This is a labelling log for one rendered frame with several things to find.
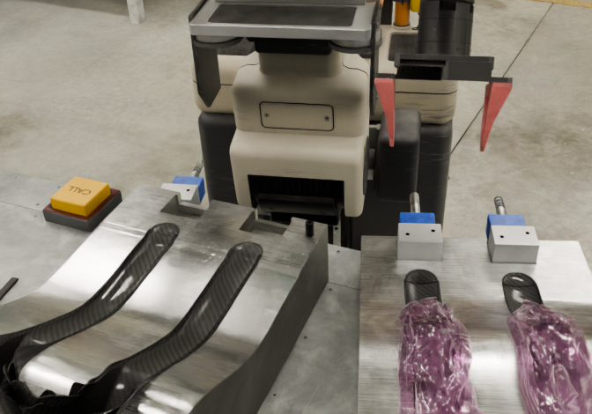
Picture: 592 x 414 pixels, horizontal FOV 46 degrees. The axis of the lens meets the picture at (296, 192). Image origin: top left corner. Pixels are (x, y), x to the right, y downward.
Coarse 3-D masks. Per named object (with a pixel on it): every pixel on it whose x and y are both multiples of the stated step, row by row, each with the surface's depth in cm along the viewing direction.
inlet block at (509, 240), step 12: (492, 216) 86; (504, 216) 86; (516, 216) 86; (492, 228) 82; (504, 228) 82; (516, 228) 82; (528, 228) 82; (492, 240) 81; (504, 240) 80; (516, 240) 80; (528, 240) 80; (492, 252) 81; (504, 252) 81; (516, 252) 80; (528, 252) 80
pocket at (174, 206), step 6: (180, 192) 89; (174, 198) 89; (180, 198) 90; (168, 204) 88; (174, 204) 89; (180, 204) 90; (186, 204) 90; (192, 204) 90; (162, 210) 87; (168, 210) 88; (174, 210) 90; (180, 210) 90; (186, 210) 90; (192, 210) 89; (198, 210) 89; (204, 210) 89; (180, 216) 90; (186, 216) 90; (192, 216) 90; (198, 216) 90
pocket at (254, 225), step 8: (248, 216) 85; (256, 216) 86; (248, 224) 85; (256, 224) 86; (264, 224) 86; (272, 224) 86; (280, 224) 86; (248, 232) 86; (256, 232) 86; (264, 232) 86; (272, 232) 86; (280, 232) 86
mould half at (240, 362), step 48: (144, 192) 90; (96, 240) 82; (192, 240) 81; (240, 240) 81; (288, 240) 81; (48, 288) 76; (96, 288) 76; (144, 288) 76; (192, 288) 75; (288, 288) 75; (96, 336) 67; (144, 336) 68; (240, 336) 70; (288, 336) 77; (48, 384) 59; (192, 384) 60; (240, 384) 66
